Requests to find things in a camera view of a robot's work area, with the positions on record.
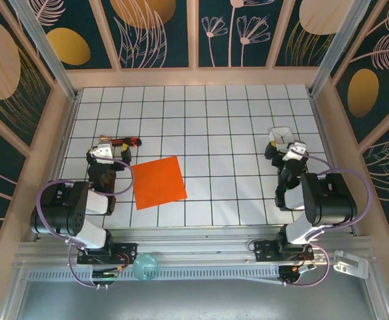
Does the white plastic bracket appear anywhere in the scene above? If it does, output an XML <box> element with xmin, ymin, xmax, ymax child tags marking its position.
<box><xmin>333</xmin><ymin>250</ymin><xmax>370</xmax><ymax>279</ymax></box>

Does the white square clock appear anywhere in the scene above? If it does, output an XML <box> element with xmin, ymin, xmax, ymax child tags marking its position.
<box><xmin>269</xmin><ymin>126</ymin><xmax>296</xmax><ymax>147</ymax></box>

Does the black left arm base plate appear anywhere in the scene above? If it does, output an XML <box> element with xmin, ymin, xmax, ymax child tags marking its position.
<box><xmin>77</xmin><ymin>242</ymin><xmax>139</xmax><ymax>265</ymax></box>

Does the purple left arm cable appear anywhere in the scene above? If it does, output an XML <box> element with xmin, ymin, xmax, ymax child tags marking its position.
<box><xmin>37</xmin><ymin>151</ymin><xmax>135</xmax><ymax>288</ymax></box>

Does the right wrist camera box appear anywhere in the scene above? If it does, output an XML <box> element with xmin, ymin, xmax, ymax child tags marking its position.
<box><xmin>282</xmin><ymin>141</ymin><xmax>307</xmax><ymax>163</ymax></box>

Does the orange black utility knife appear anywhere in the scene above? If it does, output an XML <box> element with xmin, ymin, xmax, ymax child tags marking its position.
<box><xmin>109</xmin><ymin>136</ymin><xmax>143</xmax><ymax>148</ymax></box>

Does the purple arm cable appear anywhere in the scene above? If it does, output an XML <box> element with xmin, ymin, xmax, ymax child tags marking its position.
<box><xmin>290</xmin><ymin>148</ymin><xmax>372</xmax><ymax>288</ymax></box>
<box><xmin>37</xmin><ymin>151</ymin><xmax>135</xmax><ymax>288</ymax></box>

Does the aluminium mounting rail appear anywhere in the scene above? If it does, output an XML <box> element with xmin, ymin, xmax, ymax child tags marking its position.
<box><xmin>13</xmin><ymin>226</ymin><xmax>378</xmax><ymax>271</ymax></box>

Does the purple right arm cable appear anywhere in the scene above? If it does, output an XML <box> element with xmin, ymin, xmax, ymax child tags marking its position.
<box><xmin>290</xmin><ymin>148</ymin><xmax>372</xmax><ymax>288</ymax></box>

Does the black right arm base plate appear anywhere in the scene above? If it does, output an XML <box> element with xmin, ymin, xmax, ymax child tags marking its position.
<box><xmin>253</xmin><ymin>240</ymin><xmax>315</xmax><ymax>264</ymax></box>

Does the perforated metal cable tray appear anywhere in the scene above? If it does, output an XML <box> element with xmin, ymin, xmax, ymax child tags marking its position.
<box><xmin>26</xmin><ymin>268</ymin><xmax>282</xmax><ymax>281</ymax></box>

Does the clear teal glass bowl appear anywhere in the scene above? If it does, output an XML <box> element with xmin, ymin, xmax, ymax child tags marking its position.
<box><xmin>132</xmin><ymin>253</ymin><xmax>159</xmax><ymax>281</ymax></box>

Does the black controller board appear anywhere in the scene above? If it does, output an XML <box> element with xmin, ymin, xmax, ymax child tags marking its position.
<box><xmin>278</xmin><ymin>263</ymin><xmax>316</xmax><ymax>287</ymax></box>
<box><xmin>91</xmin><ymin>266</ymin><xmax>121</xmax><ymax>290</ymax></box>

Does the aluminium side rail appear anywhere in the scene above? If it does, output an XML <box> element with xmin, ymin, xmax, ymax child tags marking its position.
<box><xmin>34</xmin><ymin>95</ymin><xmax>82</xmax><ymax>241</ymax></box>
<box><xmin>309</xmin><ymin>95</ymin><xmax>358</xmax><ymax>236</ymax></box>

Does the aluminium frame post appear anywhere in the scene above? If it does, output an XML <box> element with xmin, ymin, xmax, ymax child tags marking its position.
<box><xmin>309</xmin><ymin>0</ymin><xmax>372</xmax><ymax>97</ymax></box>
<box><xmin>7</xmin><ymin>0</ymin><xmax>82</xmax><ymax>101</ymax></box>

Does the orange paper sheet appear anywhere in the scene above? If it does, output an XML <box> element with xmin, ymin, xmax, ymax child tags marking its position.
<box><xmin>130</xmin><ymin>155</ymin><xmax>187</xmax><ymax>211</ymax></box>

